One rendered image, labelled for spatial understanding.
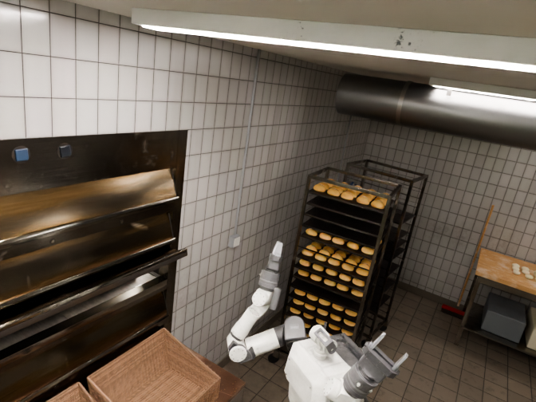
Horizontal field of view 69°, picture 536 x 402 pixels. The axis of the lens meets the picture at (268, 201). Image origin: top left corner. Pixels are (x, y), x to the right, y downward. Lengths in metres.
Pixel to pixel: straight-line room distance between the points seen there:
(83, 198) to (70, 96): 0.45
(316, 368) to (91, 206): 1.20
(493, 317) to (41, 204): 4.29
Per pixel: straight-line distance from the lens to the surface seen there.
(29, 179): 1.76
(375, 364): 1.32
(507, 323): 4.87
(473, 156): 5.11
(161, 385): 2.68
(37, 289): 1.91
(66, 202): 1.88
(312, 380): 1.67
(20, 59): 1.68
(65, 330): 2.17
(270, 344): 1.86
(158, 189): 2.18
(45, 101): 1.73
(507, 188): 5.15
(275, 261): 1.72
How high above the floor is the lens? 2.45
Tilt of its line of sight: 18 degrees down
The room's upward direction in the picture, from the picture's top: 9 degrees clockwise
